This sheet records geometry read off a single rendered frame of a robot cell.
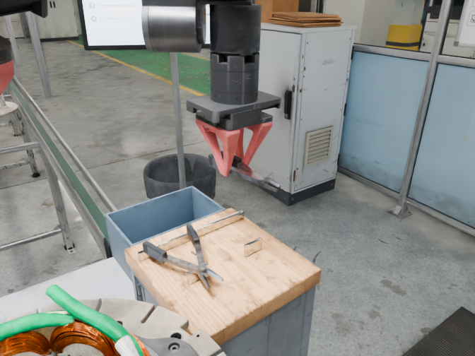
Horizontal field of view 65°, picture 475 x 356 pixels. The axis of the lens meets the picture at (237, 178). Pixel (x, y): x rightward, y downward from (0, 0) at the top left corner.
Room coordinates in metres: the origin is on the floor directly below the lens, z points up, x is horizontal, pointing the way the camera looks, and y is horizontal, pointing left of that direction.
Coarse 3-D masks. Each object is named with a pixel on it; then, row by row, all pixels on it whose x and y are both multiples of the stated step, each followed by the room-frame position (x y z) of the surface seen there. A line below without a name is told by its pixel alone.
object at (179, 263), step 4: (164, 256) 0.38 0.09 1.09; (168, 256) 0.38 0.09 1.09; (172, 256) 0.38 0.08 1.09; (164, 260) 0.38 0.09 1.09; (168, 260) 0.37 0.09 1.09; (172, 260) 0.37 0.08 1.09; (176, 260) 0.37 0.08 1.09; (180, 260) 0.37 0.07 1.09; (172, 264) 0.37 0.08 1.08; (176, 264) 0.37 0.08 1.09; (180, 264) 0.37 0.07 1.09; (184, 264) 0.37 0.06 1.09; (188, 264) 0.37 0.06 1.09; (192, 264) 0.37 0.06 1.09; (184, 268) 0.36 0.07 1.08; (188, 268) 0.36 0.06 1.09; (192, 268) 0.36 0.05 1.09; (196, 268) 0.36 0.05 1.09; (196, 272) 0.36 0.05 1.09
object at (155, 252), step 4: (144, 244) 0.40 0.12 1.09; (148, 244) 0.40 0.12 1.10; (152, 244) 0.40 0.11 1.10; (144, 248) 0.40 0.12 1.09; (148, 248) 0.39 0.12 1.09; (152, 248) 0.39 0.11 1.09; (156, 248) 0.39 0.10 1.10; (144, 252) 0.40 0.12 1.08; (148, 252) 0.40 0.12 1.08; (152, 252) 0.39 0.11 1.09; (156, 252) 0.39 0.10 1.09; (160, 252) 0.38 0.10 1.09; (164, 252) 0.38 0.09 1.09; (152, 256) 0.39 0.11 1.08; (156, 256) 0.39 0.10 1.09; (160, 256) 0.38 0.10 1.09; (160, 260) 0.38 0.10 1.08
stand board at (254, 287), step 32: (192, 224) 0.49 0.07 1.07; (128, 256) 0.42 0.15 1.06; (192, 256) 0.41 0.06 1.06; (224, 256) 0.41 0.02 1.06; (256, 256) 0.41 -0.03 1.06; (288, 256) 0.41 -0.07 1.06; (160, 288) 0.35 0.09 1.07; (192, 288) 0.35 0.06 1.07; (224, 288) 0.35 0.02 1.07; (256, 288) 0.35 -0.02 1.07; (288, 288) 0.35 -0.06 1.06; (192, 320) 0.30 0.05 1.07; (224, 320) 0.30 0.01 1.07; (256, 320) 0.32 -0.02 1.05
